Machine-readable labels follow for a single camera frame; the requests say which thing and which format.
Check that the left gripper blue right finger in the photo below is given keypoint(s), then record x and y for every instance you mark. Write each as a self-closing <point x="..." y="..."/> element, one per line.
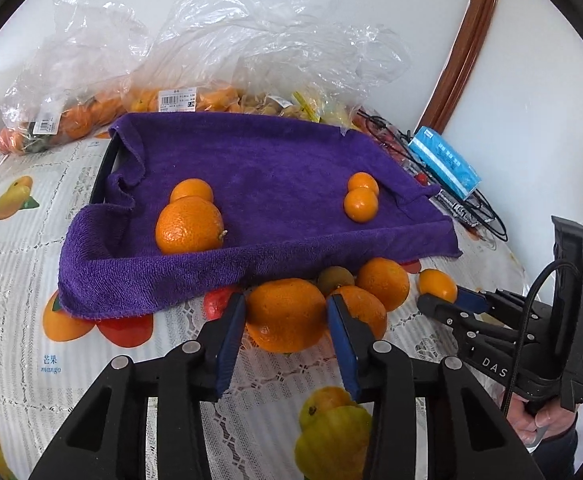
<point x="349" y="353"/>

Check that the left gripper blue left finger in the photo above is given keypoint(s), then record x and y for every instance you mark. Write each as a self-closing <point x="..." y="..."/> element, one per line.
<point x="232" y="330"/>

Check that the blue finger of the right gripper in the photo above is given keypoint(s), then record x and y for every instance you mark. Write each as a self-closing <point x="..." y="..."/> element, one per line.
<point x="461" y="321"/>
<point x="479" y="302"/>

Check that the small red fruit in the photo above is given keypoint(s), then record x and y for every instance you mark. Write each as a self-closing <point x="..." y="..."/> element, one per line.
<point x="216" y="300"/>

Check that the oval orange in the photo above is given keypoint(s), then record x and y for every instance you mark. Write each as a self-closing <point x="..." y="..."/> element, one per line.
<point x="437" y="283"/>

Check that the large orange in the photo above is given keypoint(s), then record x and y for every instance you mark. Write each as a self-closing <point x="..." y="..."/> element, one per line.
<point x="192" y="188"/>
<point x="286" y="316"/>

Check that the small orange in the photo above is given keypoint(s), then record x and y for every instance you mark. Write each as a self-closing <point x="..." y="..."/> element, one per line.
<point x="363" y="180"/>
<point x="386" y="280"/>
<point x="361" y="205"/>

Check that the small green-yellow fruit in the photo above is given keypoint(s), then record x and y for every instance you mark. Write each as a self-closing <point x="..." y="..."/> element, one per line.
<point x="333" y="278"/>

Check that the person's right hand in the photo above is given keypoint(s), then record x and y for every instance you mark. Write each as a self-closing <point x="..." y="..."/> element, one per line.
<point x="551" y="420"/>

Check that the grey patterned pouch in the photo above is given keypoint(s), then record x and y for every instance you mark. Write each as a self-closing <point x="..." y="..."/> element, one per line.
<point x="457" y="210"/>

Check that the fruit print tablecloth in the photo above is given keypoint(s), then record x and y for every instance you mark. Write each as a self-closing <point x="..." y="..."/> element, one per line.
<point x="48" y="360"/>

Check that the purple towel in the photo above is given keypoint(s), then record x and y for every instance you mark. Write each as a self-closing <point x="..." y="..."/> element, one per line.
<point x="279" y="184"/>

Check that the blue tissue pack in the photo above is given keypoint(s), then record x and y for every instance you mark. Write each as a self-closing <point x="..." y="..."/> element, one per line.
<point x="449" y="166"/>

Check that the small red tomato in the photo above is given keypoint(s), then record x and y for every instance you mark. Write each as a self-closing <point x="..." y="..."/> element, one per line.
<point x="421" y="178"/>

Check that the bag of red sausages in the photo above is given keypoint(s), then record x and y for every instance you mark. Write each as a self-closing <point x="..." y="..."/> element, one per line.
<point x="385" y="135"/>

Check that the black tray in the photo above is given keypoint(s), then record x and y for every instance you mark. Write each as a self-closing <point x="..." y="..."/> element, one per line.
<point x="107" y="165"/>

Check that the yellow snack bag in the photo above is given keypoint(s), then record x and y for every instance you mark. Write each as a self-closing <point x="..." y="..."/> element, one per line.
<point x="320" y="108"/>

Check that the clear bag of longans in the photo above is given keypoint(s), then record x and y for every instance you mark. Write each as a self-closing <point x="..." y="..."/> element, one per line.
<point x="342" y="62"/>

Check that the clear bag of tangerines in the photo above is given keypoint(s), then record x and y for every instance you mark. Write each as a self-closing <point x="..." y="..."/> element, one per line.
<point x="73" y="84"/>

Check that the clear bag of kumquats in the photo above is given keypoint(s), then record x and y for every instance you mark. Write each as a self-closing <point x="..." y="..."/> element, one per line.
<point x="202" y="41"/>

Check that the brown wooden door frame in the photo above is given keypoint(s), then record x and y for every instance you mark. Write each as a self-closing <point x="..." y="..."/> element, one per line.
<point x="460" y="64"/>

